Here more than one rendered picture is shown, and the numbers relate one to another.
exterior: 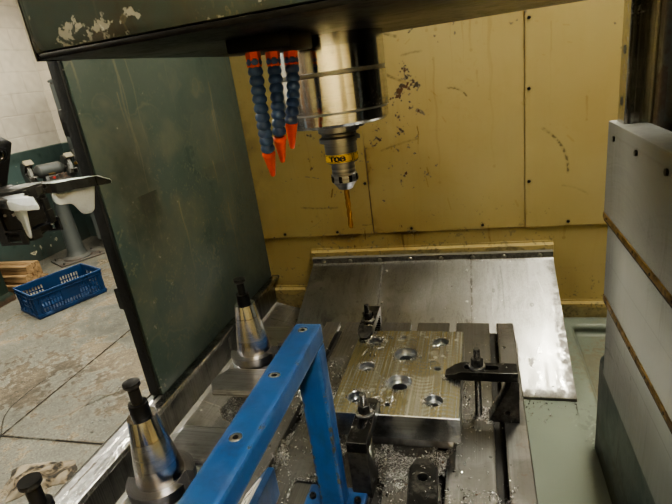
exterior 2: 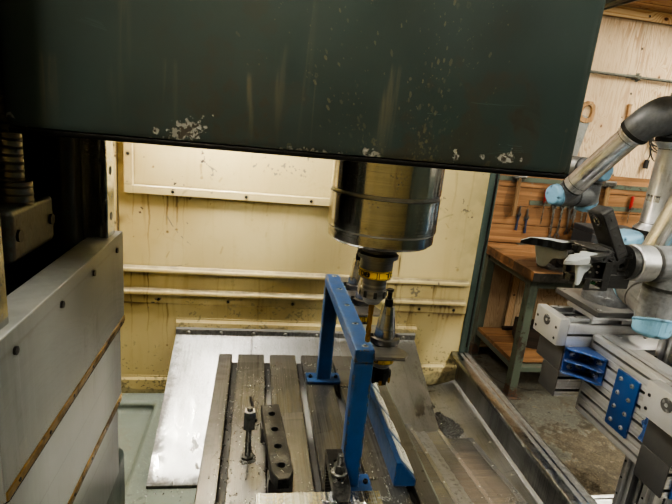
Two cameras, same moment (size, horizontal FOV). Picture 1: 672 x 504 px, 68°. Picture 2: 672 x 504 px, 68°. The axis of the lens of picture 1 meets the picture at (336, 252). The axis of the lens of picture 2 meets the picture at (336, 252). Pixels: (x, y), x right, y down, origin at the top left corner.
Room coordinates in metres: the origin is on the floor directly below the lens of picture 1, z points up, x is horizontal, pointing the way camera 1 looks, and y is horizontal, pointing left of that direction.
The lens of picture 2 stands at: (1.39, -0.42, 1.66)
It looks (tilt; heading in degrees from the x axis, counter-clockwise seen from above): 15 degrees down; 153
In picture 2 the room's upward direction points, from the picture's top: 6 degrees clockwise
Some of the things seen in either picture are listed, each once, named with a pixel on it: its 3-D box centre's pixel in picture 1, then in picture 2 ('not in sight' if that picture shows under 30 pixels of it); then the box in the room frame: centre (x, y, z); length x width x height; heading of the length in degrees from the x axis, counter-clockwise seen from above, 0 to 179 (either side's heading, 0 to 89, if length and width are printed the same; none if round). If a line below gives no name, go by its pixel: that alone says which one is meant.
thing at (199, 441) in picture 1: (193, 444); (367, 311); (0.43, 0.18, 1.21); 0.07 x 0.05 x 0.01; 72
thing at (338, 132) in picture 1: (338, 132); (378, 247); (0.77, -0.03, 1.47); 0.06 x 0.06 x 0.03
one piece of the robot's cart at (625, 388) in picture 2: not in sight; (621, 403); (0.63, 0.95, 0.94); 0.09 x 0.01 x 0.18; 163
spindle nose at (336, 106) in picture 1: (332, 81); (384, 198); (0.77, -0.03, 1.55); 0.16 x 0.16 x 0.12
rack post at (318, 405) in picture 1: (323, 430); (354, 425); (0.62, 0.06, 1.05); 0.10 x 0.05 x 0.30; 72
